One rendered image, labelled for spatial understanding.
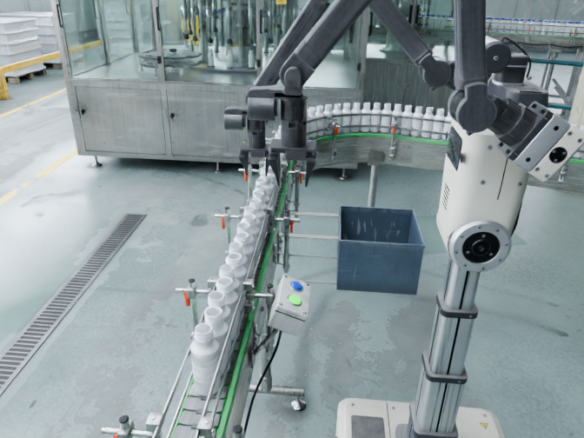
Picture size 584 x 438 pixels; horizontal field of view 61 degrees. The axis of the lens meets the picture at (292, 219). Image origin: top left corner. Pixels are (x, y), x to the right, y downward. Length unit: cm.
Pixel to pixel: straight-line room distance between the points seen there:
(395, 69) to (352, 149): 368
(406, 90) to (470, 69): 557
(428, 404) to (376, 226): 77
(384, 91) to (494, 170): 537
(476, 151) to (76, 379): 220
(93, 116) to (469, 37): 451
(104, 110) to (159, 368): 308
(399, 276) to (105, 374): 159
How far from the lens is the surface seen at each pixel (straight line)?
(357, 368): 271
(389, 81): 660
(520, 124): 112
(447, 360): 169
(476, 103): 107
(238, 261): 129
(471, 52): 108
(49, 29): 1141
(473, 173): 130
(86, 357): 291
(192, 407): 114
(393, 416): 215
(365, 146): 300
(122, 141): 522
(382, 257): 188
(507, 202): 136
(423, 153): 298
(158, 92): 495
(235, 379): 119
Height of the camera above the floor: 183
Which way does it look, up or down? 26 degrees down
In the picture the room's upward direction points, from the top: 1 degrees clockwise
